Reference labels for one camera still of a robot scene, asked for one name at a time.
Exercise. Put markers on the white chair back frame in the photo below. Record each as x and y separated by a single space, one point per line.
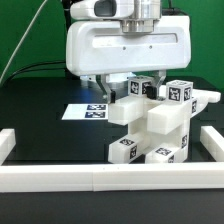
161 117

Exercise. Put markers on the white chair seat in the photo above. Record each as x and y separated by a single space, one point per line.
177 138

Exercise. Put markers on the white tagged cube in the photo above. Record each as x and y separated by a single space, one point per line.
179 91
137 85

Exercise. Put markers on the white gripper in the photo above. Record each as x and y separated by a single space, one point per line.
101 47

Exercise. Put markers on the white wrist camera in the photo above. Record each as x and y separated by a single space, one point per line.
102 9

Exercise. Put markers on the white tag base sheet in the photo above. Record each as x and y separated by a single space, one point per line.
86 112

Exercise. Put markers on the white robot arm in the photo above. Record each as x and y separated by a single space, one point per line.
146 13

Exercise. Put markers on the white U-shaped obstacle frame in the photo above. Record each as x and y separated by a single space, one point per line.
103 177

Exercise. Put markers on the black camera stand pole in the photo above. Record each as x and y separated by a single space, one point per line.
66 7

